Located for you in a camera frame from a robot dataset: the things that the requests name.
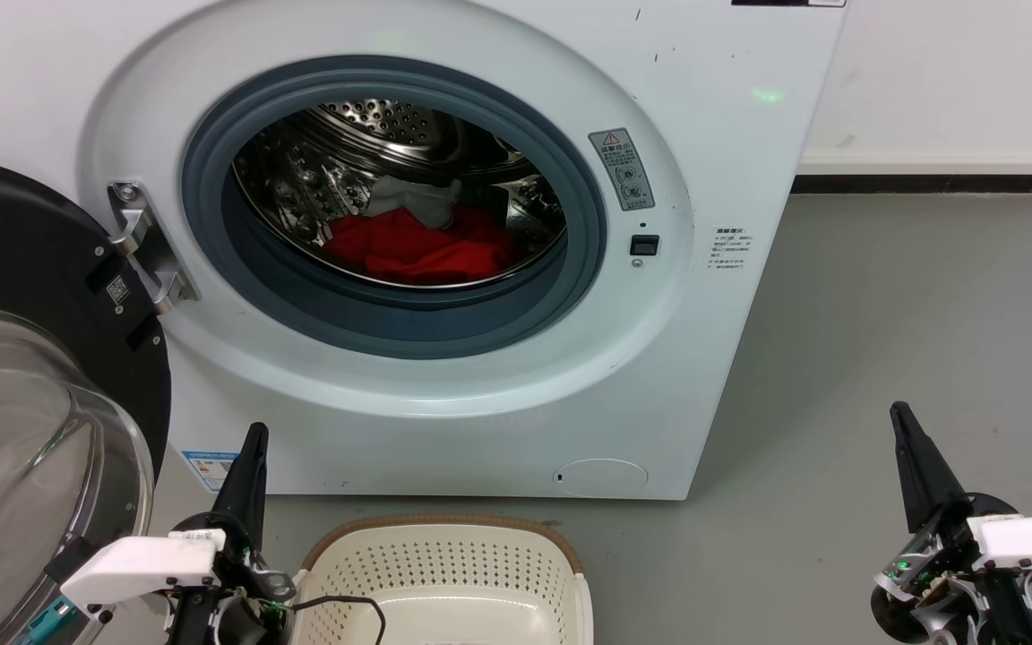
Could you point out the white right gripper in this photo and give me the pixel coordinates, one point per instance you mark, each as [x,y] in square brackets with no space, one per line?
[1031,542]

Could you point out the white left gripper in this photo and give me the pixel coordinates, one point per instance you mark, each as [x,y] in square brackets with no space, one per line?
[144,566]

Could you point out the red garment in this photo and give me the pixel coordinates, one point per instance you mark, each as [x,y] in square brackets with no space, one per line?
[408,251]

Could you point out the grey cloth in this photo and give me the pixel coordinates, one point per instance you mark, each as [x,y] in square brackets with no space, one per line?
[417,202]

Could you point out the cream perforated laundry basket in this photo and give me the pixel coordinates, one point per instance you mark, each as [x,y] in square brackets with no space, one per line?
[444,564]

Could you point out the black glass washer door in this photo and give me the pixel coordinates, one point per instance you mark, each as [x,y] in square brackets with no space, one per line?
[23,269]

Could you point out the stainless steel washing machine drum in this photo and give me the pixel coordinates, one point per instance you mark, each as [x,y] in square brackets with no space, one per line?
[301,179]

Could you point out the blue white energy label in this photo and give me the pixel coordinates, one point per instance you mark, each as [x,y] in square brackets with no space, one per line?
[209,470]

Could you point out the grey rubber door gasket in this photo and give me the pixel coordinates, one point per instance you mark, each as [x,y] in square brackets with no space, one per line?
[391,336]

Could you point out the white QR code sticker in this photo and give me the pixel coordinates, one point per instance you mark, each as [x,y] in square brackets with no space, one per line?
[118,290]

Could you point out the white front-load washing machine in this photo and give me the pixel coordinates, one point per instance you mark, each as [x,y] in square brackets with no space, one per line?
[704,358]

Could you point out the silver metal door hinge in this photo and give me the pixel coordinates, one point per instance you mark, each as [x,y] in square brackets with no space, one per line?
[144,242]

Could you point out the black skirting strip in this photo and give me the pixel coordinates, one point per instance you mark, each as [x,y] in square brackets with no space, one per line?
[928,184]

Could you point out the small text notice sticker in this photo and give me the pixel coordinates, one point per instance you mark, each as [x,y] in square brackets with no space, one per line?
[731,248]

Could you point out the oval drain filter cover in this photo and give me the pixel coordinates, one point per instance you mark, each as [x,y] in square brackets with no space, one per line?
[601,477]

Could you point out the black door latch socket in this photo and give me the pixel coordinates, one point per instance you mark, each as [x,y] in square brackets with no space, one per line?
[645,245]

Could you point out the grey warning sticker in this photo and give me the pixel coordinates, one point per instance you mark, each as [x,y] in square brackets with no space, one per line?
[622,170]

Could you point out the black control panel strip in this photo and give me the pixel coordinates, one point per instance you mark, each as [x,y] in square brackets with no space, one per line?
[789,3]

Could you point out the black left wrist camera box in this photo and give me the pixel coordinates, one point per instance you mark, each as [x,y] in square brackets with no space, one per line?
[68,557]

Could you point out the teal left camera plug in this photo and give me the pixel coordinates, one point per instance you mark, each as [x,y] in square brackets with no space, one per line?
[50,620]

